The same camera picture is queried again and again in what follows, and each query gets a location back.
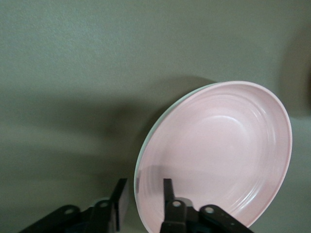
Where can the pink plate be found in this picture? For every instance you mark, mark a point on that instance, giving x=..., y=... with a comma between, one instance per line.
x=218, y=150

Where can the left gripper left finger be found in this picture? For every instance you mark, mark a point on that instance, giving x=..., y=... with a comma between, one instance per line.
x=120, y=199

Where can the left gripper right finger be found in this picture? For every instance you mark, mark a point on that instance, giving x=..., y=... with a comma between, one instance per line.
x=170, y=211

